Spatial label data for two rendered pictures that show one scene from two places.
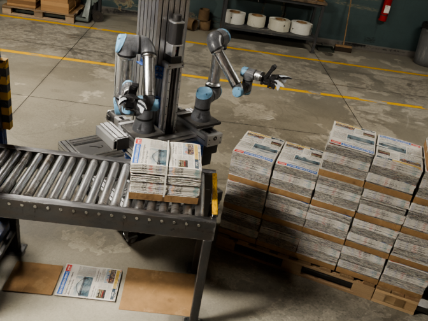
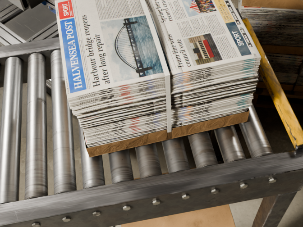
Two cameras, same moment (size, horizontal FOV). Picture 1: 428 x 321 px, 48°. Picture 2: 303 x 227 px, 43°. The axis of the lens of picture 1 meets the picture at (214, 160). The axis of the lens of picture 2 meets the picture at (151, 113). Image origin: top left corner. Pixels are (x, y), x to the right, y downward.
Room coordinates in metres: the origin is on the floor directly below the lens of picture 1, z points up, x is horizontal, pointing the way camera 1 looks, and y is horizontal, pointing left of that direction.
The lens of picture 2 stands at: (1.65, 0.28, 1.56)
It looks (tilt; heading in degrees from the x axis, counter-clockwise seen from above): 54 degrees down; 359
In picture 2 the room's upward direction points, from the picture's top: 6 degrees counter-clockwise
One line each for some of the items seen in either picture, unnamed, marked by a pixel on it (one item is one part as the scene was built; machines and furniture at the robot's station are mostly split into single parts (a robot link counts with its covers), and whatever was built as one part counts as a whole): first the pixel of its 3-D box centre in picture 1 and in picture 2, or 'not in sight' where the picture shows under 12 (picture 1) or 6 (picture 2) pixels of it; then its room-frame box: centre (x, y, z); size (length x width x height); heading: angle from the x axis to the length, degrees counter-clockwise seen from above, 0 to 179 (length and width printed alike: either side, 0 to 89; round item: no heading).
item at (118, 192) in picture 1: (120, 186); (61, 116); (2.25, 0.50, 0.77); 0.47 x 0.05 x 0.05; 5
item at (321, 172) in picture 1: (343, 164); not in sight; (2.81, -0.85, 0.86); 0.38 x 0.29 x 0.04; 165
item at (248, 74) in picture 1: (248, 73); not in sight; (3.28, -0.14, 1.21); 0.11 x 0.08 x 0.09; 68
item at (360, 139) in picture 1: (353, 136); not in sight; (2.81, -0.86, 1.07); 0.37 x 0.29 x 0.01; 165
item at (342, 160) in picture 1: (347, 153); not in sight; (2.81, -0.85, 0.95); 0.38 x 0.29 x 0.23; 165
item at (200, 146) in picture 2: (177, 193); (186, 94); (2.28, 0.17, 0.77); 0.47 x 0.05 x 0.05; 5
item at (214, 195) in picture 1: (214, 193); (268, 75); (2.28, -0.04, 0.81); 0.43 x 0.03 x 0.02; 5
